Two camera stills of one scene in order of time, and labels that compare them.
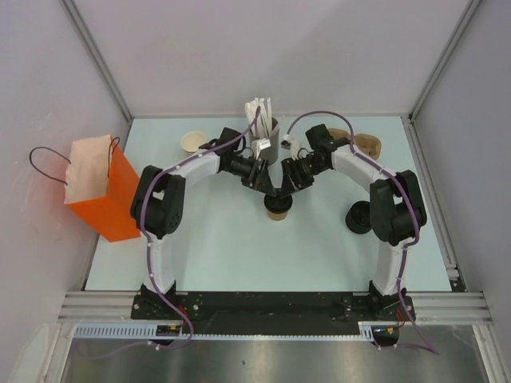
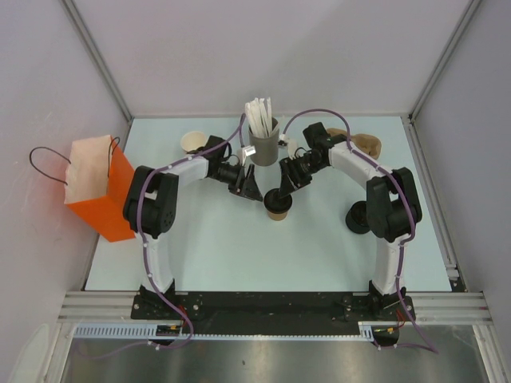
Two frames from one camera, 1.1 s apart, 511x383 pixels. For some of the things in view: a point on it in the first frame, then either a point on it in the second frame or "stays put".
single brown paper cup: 277,216 stays put
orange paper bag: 101,184 stays put
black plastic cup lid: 278,205 stays put
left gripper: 259,179 -> 246,185
